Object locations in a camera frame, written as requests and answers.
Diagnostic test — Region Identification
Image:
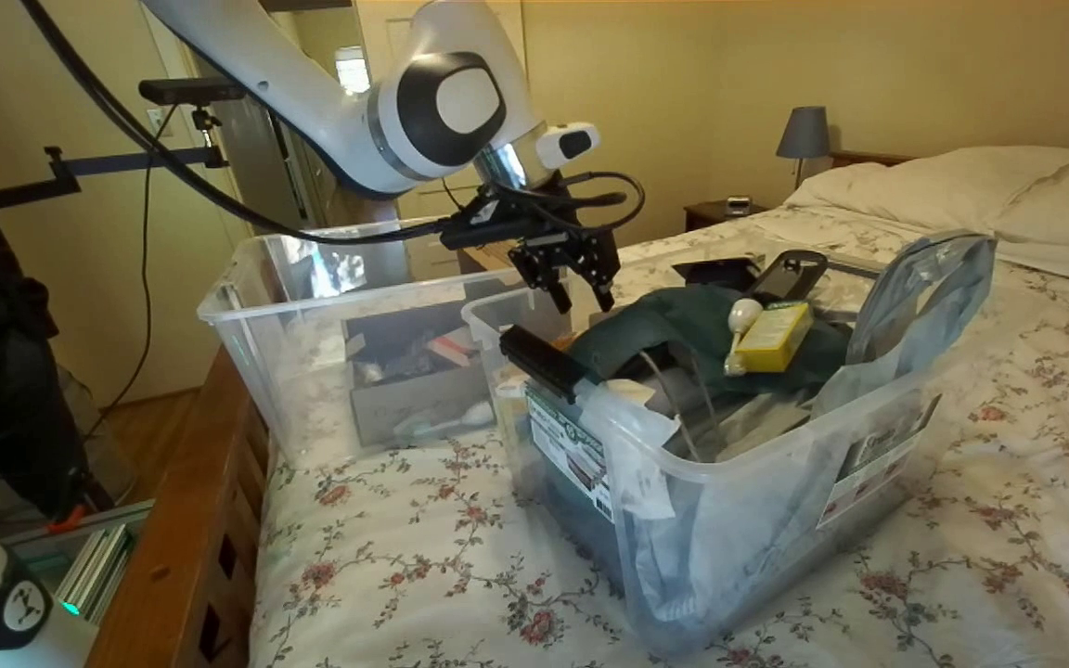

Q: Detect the black shaving cream can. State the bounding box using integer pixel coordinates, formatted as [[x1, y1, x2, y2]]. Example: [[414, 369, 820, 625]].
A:
[[497, 325, 588, 400]]

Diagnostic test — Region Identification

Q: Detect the clear plastic storage crate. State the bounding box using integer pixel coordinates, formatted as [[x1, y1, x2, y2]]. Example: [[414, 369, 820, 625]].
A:
[[456, 229, 1003, 661], [196, 201, 621, 461]]

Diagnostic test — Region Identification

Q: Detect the silver finned box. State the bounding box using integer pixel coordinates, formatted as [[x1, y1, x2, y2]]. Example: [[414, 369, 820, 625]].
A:
[[46, 518, 137, 625]]

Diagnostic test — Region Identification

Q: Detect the black camera stand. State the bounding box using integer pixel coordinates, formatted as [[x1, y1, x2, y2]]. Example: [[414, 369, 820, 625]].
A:
[[0, 70, 248, 524]]

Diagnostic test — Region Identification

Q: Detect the white brush with round head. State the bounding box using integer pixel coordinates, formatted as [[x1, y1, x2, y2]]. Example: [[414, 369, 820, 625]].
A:
[[725, 295, 765, 337]]

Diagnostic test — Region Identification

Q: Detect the black white printed box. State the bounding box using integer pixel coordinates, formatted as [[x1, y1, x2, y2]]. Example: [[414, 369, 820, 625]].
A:
[[519, 383, 621, 532]]

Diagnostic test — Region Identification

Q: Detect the hallway window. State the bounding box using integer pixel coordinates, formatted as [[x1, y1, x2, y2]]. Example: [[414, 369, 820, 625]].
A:
[[334, 40, 377, 103]]

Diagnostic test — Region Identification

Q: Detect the grey plastic bag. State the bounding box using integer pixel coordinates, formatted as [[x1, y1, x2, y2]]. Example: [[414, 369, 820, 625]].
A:
[[804, 229, 1003, 412]]

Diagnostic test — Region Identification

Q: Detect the black flat device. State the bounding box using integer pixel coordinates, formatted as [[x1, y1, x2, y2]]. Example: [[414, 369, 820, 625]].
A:
[[670, 252, 768, 291]]

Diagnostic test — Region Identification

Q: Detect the yellow cardboard box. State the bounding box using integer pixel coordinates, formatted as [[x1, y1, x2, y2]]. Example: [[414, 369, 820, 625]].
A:
[[732, 299, 815, 379]]

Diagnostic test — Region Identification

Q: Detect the dark wooden headboard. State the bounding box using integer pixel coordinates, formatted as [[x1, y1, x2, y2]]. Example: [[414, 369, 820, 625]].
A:
[[827, 149, 920, 170]]

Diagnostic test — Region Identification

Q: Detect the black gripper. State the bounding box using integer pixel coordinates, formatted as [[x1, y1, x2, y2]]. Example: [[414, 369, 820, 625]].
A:
[[509, 219, 622, 316]]

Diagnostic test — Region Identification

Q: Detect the thin black hanging cable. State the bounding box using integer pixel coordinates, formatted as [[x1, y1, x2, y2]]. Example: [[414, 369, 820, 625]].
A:
[[85, 103, 164, 437]]

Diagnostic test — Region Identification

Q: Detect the teal green cloth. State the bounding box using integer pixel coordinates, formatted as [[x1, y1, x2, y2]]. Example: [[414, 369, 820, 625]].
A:
[[566, 284, 854, 400]]

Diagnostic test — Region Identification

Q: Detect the white plastic bag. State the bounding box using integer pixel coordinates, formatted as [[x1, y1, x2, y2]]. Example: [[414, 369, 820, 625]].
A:
[[572, 373, 701, 524]]

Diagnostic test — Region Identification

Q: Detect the floral bedspread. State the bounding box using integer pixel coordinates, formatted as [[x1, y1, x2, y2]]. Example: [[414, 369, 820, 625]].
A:
[[244, 201, 1069, 668]]

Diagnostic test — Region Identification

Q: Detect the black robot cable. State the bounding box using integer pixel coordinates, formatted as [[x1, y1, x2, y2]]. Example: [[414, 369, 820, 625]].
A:
[[19, 0, 648, 252]]

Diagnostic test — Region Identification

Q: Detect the wooden bed footboard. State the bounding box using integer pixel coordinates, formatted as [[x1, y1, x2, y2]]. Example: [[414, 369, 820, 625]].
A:
[[85, 358, 278, 668]]

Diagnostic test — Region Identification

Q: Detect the grey table lamp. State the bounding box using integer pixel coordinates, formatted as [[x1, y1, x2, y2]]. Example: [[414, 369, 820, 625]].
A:
[[772, 103, 840, 195]]

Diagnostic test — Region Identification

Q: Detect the wooden nightstand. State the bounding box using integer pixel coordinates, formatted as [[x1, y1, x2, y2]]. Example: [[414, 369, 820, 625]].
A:
[[680, 189, 796, 233]]

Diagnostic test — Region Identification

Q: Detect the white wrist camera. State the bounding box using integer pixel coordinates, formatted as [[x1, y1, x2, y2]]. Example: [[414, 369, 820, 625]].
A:
[[530, 119, 605, 174]]

